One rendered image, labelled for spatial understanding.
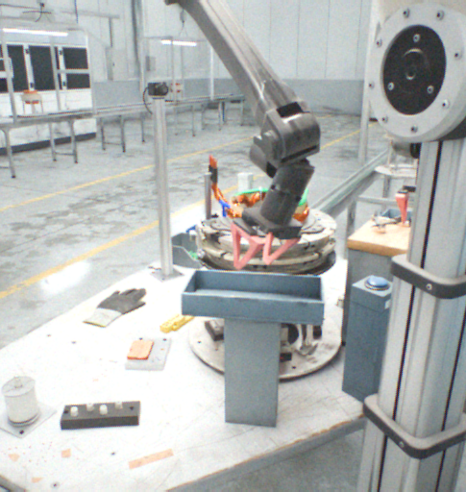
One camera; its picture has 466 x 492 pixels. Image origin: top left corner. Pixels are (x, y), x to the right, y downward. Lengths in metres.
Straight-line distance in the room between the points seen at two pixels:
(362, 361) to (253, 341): 0.26
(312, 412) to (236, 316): 0.30
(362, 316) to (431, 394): 0.27
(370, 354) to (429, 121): 0.55
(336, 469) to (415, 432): 1.25
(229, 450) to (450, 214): 0.57
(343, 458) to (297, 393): 1.03
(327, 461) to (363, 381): 1.04
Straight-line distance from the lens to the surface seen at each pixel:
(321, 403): 1.05
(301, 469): 2.00
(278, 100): 0.75
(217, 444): 0.95
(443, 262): 0.67
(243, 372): 0.91
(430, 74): 0.58
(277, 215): 0.78
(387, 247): 1.10
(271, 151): 0.72
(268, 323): 0.85
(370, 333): 0.98
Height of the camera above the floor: 1.43
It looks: 21 degrees down
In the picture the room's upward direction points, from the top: straight up
